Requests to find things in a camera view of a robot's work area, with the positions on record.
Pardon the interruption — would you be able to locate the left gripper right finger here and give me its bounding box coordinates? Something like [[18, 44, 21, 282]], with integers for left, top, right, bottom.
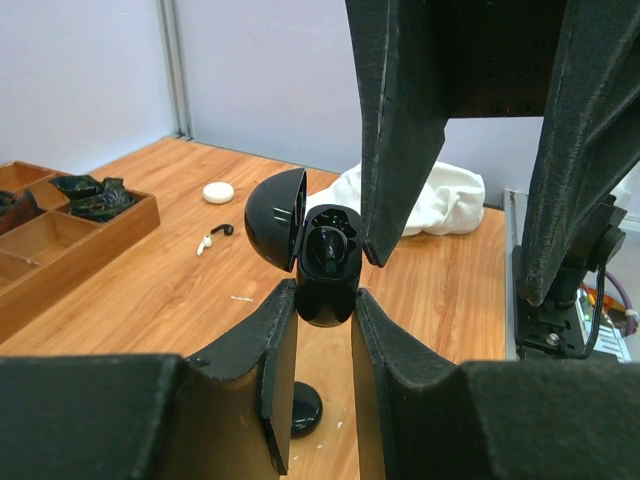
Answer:
[[352, 290, 639, 479]]

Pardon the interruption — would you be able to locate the white charging case right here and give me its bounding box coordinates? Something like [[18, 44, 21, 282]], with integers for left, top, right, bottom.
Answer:
[[202, 181, 235, 205]]

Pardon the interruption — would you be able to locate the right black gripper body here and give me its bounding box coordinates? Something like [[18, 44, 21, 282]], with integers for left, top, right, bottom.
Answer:
[[433, 0, 566, 118]]

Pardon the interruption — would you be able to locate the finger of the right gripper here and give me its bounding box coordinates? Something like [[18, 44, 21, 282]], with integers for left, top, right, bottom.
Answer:
[[346, 1, 448, 267], [516, 1, 639, 306]]

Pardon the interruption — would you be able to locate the wooden compartment tray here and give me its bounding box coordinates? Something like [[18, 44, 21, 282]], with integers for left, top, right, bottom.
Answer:
[[1, 161, 160, 340]]

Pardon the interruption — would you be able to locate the white earbud centre right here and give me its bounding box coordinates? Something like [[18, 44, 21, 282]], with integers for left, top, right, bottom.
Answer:
[[196, 234, 212, 257]]

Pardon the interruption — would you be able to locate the crumpled white cloth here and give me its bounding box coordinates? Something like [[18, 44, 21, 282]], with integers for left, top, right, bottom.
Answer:
[[306, 162, 485, 237]]

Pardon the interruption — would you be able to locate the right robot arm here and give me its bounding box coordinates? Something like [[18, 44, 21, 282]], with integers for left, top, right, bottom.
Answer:
[[346, 1, 639, 359]]

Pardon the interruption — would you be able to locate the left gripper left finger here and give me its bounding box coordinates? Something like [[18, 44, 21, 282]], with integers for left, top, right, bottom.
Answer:
[[1, 280, 297, 479]]

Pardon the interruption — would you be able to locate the black earbud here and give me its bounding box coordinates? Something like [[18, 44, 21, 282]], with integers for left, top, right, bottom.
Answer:
[[209, 224, 234, 236], [305, 226, 347, 277]]

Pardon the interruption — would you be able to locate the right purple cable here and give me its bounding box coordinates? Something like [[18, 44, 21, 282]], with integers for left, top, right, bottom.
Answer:
[[604, 274, 640, 336]]

